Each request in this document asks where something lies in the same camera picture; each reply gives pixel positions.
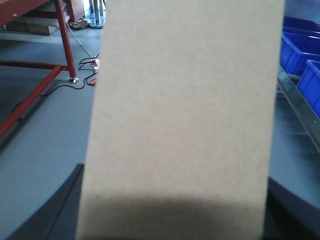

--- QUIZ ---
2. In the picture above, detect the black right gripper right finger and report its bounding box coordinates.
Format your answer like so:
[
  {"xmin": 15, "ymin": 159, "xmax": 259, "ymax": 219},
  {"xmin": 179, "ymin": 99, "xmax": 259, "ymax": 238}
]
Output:
[{"xmin": 262, "ymin": 177, "xmax": 320, "ymax": 240}]

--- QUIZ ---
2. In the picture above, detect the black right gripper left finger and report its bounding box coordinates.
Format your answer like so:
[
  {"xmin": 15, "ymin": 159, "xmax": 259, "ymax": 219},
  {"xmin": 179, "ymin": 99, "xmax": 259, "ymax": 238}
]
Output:
[{"xmin": 7, "ymin": 163, "xmax": 85, "ymax": 240}]

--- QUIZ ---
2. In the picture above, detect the brown cardboard box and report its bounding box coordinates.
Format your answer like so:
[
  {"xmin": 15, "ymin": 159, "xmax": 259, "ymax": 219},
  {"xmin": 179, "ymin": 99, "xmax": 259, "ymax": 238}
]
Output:
[{"xmin": 76, "ymin": 0, "xmax": 284, "ymax": 240}]

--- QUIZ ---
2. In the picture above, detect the blue bin on shelf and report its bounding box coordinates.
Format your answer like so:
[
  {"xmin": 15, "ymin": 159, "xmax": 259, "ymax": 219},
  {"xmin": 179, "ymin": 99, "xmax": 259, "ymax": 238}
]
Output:
[{"xmin": 279, "ymin": 16, "xmax": 320, "ymax": 76}]

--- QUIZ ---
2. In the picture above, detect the white orange power strip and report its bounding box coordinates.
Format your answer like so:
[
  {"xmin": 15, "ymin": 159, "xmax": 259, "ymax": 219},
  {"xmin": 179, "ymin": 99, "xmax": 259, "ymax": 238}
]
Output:
[{"xmin": 91, "ymin": 57, "xmax": 101, "ymax": 72}]

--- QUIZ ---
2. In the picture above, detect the steel shelf rail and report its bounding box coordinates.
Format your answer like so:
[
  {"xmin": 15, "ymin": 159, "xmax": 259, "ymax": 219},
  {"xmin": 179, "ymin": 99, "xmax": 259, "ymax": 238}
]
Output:
[{"xmin": 277, "ymin": 72, "xmax": 320, "ymax": 152}]

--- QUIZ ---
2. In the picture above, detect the black floor cable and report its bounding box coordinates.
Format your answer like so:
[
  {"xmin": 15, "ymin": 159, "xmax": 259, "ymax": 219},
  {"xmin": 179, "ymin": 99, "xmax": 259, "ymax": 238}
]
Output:
[{"xmin": 39, "ymin": 53, "xmax": 101, "ymax": 97}]

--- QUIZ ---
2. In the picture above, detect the red metal table frame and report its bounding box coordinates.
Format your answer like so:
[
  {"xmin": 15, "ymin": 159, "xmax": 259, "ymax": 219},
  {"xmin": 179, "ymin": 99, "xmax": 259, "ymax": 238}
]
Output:
[{"xmin": 0, "ymin": 0, "xmax": 79, "ymax": 139}]

